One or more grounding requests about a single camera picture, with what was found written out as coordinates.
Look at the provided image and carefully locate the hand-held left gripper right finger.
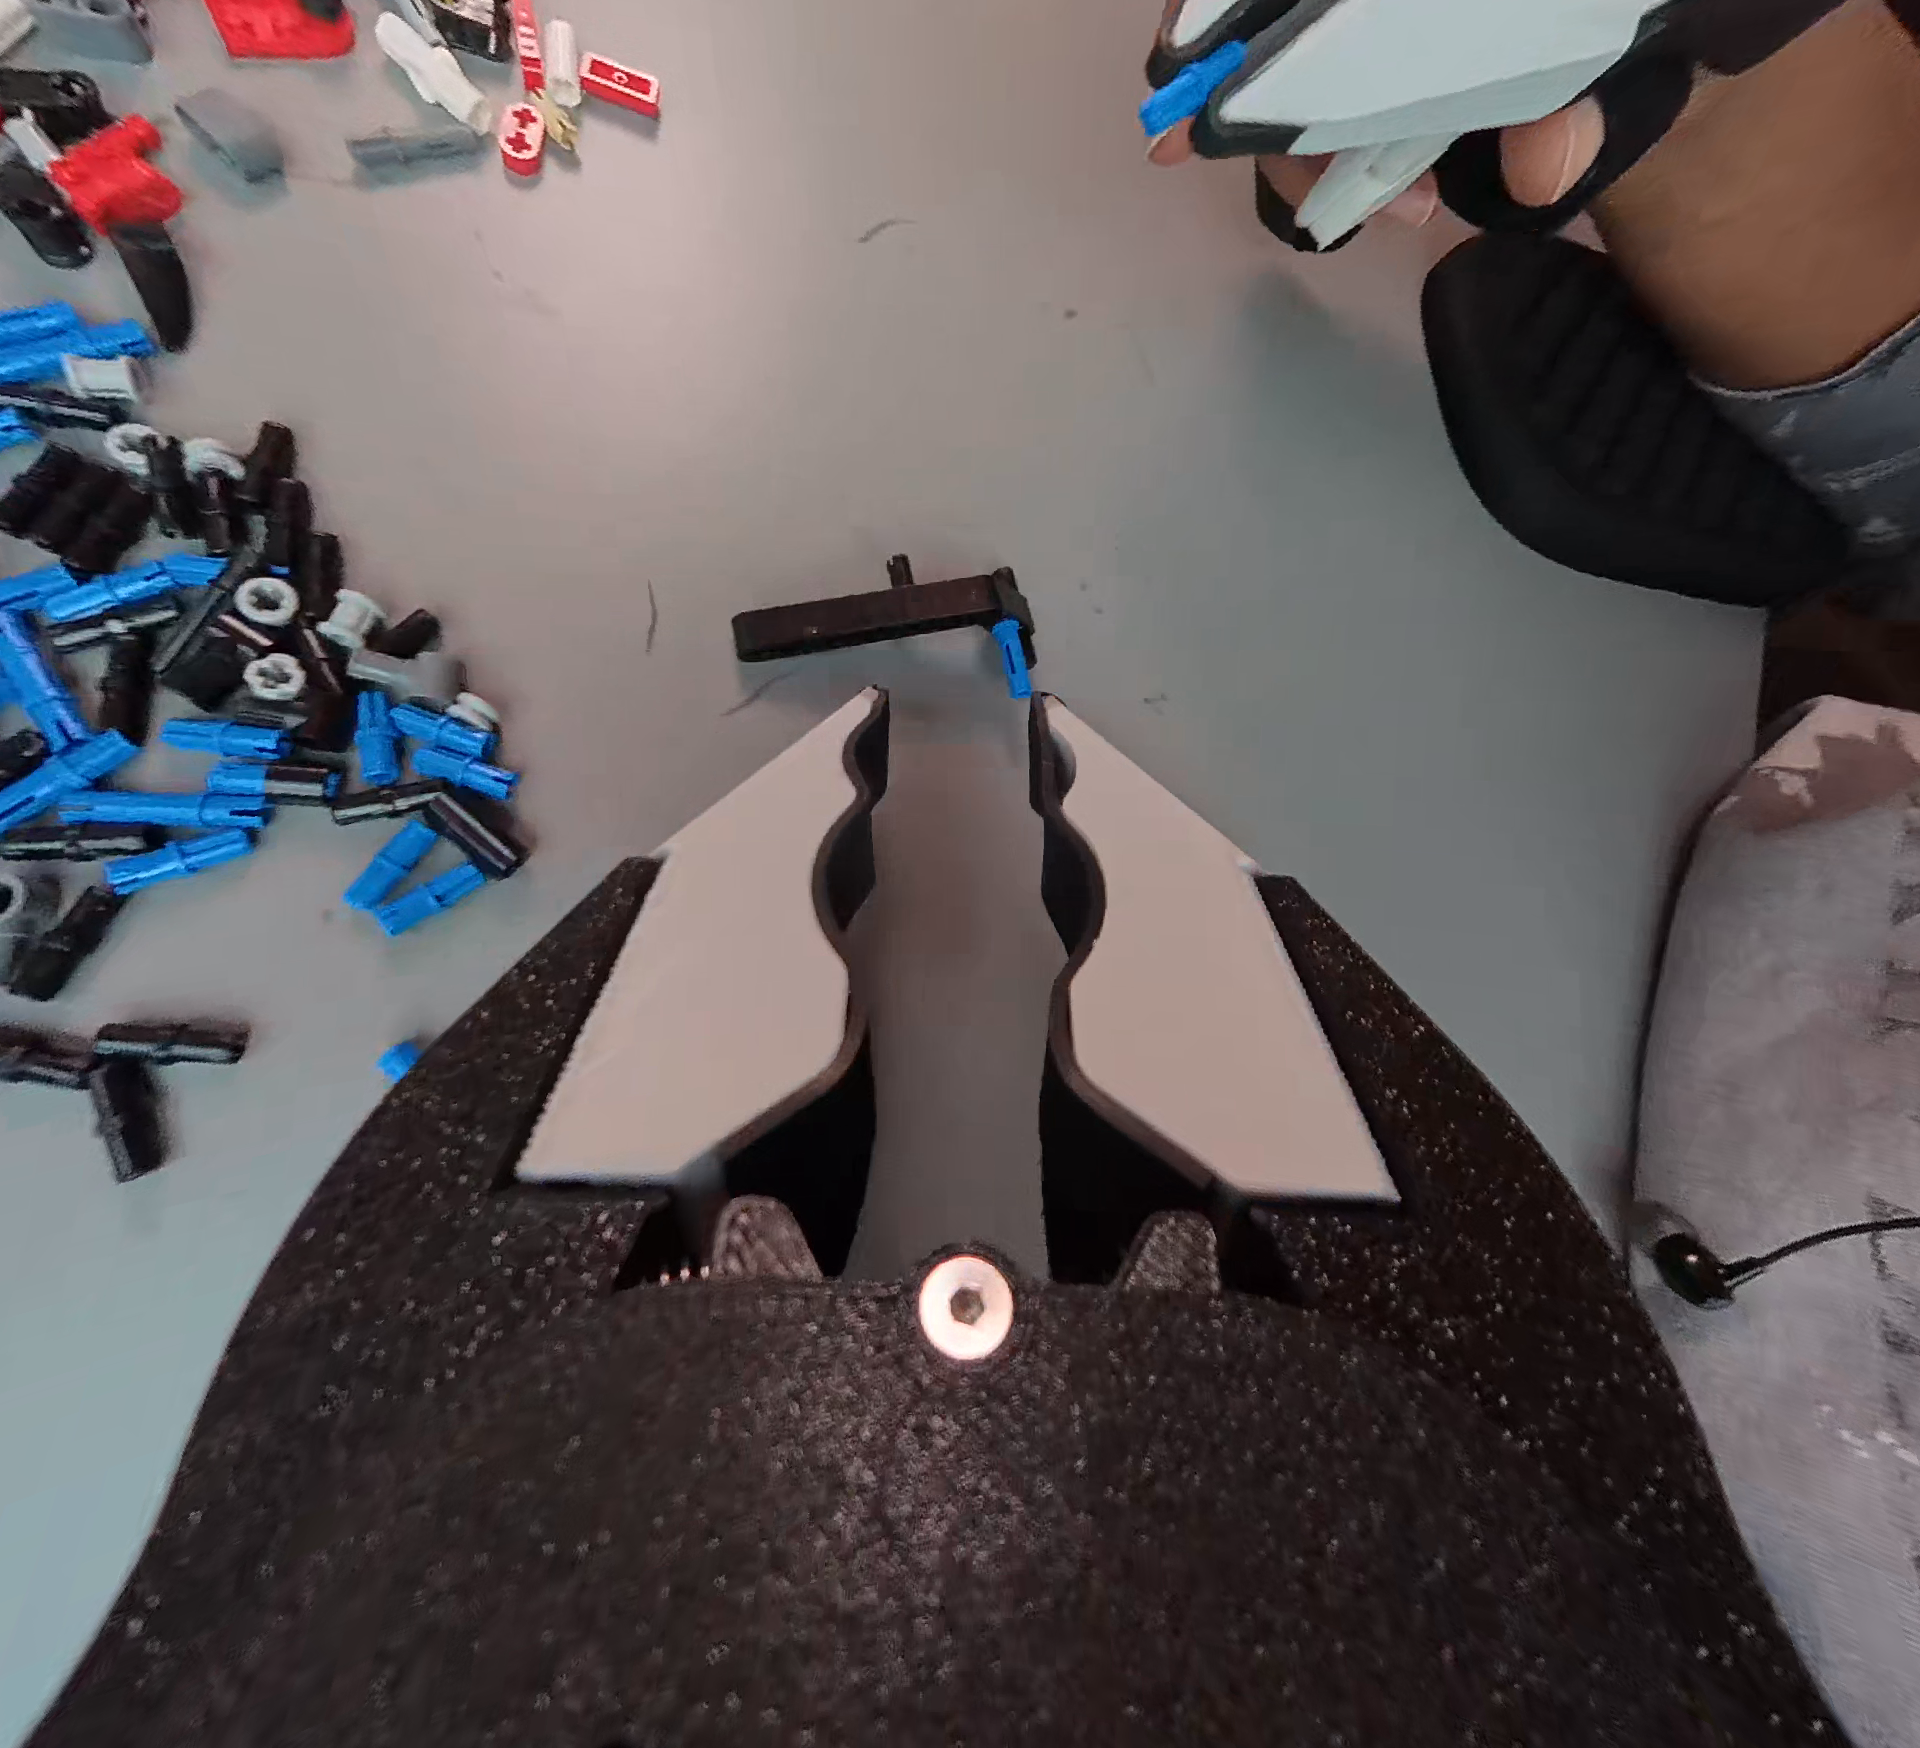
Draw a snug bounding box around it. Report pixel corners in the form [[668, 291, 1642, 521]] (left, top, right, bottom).
[[1026, 692, 1403, 1208]]

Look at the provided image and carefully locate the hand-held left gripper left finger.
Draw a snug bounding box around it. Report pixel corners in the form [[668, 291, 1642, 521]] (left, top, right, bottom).
[[513, 685, 893, 1196]]

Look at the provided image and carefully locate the black toy beam with holes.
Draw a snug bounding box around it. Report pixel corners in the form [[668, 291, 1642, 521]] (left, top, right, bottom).
[[731, 566, 1029, 665]]

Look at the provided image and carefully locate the person's right forearm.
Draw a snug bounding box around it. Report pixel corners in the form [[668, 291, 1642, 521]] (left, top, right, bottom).
[[1603, 217, 1920, 579]]

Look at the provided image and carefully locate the grey desk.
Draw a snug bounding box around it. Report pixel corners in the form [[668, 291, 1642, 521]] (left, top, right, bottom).
[[0, 0, 1779, 1480]]

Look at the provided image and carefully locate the person's right hand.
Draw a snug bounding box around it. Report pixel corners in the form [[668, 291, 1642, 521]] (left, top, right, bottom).
[[1192, 0, 1920, 280]]

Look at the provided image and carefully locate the black wrist rest pad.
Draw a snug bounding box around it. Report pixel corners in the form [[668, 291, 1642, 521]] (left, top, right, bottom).
[[1416, 231, 1861, 609]]

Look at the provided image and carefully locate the pile of blue black pins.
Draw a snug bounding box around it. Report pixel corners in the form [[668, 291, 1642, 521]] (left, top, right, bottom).
[[0, 299, 533, 1187]]

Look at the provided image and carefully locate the person's grey patterned hoodie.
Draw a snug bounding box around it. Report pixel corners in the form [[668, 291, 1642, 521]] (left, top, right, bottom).
[[1625, 694, 1920, 1748]]

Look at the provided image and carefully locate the pile of mixed toy parts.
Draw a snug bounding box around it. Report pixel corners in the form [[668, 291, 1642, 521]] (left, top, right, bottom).
[[0, 0, 665, 356]]

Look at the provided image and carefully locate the black cord with toggle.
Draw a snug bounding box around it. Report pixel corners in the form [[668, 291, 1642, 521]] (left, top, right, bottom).
[[1649, 1213, 1920, 1315]]

